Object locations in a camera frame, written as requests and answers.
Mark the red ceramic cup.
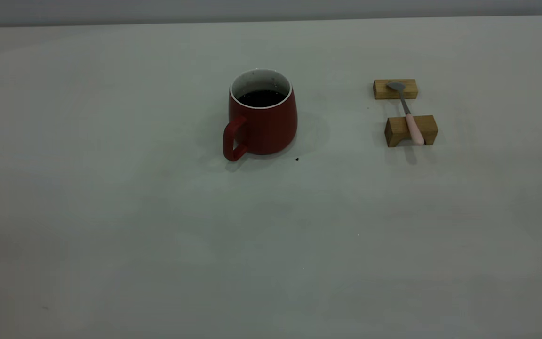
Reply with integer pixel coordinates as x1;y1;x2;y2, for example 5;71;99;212
223;69;299;162

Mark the pink handled metal spoon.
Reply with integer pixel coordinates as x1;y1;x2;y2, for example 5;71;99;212
386;82;426;146

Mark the arched wooden block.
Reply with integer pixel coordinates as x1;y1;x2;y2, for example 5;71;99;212
384;115;439;148

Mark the flat rectangular wooden block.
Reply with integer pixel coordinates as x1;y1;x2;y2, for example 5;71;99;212
373;79;418;100

